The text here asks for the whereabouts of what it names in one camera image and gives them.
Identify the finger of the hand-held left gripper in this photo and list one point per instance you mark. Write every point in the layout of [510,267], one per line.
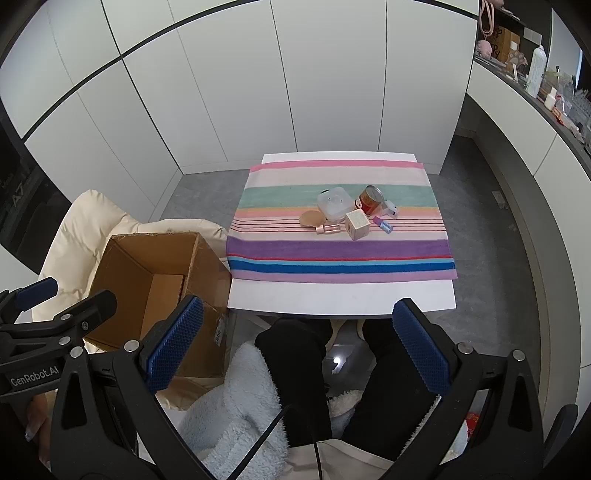
[94,307]
[39,288]

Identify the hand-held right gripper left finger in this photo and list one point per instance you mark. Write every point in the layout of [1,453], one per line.
[175,346]

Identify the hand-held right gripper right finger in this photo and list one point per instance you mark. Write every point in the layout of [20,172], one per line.
[422,346]

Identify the brown cardboard box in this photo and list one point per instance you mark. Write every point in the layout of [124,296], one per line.
[138,263]

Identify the blue bottle with pink cap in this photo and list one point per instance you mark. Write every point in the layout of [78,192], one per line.
[383,225]

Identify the beige cube box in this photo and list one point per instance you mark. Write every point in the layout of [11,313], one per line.
[358,225]

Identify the white oval device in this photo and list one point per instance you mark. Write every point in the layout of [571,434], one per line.
[388,208]

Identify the red tin can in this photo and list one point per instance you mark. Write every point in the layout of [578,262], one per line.
[369,199]

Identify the round beige compact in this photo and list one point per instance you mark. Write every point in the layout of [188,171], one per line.
[310,218]

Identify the person's left hand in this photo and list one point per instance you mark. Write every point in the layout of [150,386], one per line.
[36,413]

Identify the person's right leg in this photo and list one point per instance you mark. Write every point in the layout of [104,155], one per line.
[388,392]

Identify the person's leg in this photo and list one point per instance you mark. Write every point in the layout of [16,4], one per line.
[388,392]
[295,369]

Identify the red packet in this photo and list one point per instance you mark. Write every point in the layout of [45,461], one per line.
[471,423]

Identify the white table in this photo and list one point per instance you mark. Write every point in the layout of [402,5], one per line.
[341,300]

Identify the black appliance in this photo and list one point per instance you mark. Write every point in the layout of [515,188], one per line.
[23,194]

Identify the person's left leg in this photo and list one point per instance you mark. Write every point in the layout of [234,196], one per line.
[295,369]

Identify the striped colourful cloth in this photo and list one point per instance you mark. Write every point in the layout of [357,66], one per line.
[341,251]

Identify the beige cloth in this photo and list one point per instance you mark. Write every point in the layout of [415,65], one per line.
[346,461]

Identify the black chair armrest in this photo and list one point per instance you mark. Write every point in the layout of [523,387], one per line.
[565,429]

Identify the floor outlet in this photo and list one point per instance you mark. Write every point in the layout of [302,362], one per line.
[500,199]

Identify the clear square plastic container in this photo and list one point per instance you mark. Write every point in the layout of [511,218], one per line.
[333,203]

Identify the dark countertop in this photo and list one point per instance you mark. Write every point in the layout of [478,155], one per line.
[521,90]

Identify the small white bottle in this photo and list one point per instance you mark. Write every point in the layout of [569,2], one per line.
[551,99]

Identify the clear plastic drawer organizer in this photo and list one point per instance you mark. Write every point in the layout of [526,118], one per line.
[577,108]

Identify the white spray bottle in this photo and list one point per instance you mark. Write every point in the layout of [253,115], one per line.
[535,71]

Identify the paw-shaped ornament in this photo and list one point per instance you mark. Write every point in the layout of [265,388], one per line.
[517,60]

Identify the pink plush toy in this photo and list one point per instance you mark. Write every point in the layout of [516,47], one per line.
[485,47]

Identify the small cardboard box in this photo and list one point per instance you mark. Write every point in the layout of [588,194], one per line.
[505,41]

